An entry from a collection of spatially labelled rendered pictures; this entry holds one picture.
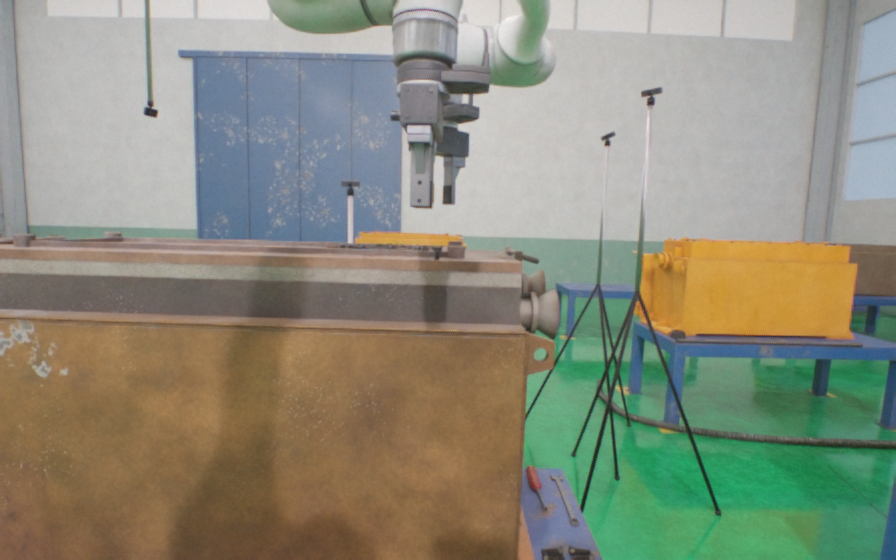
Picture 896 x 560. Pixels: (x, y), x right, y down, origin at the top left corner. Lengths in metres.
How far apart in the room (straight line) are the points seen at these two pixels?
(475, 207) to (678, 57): 5.37
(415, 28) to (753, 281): 3.76
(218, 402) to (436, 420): 0.44
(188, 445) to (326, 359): 0.35
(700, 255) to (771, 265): 0.53
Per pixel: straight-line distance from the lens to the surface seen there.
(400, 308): 0.97
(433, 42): 0.66
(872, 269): 8.45
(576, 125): 10.70
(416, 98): 0.62
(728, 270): 4.07
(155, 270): 1.14
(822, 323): 4.59
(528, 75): 1.04
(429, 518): 1.06
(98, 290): 1.22
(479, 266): 0.95
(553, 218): 10.37
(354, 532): 1.10
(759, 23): 13.02
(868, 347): 4.56
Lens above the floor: 1.44
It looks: 7 degrees down
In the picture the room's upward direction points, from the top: 2 degrees clockwise
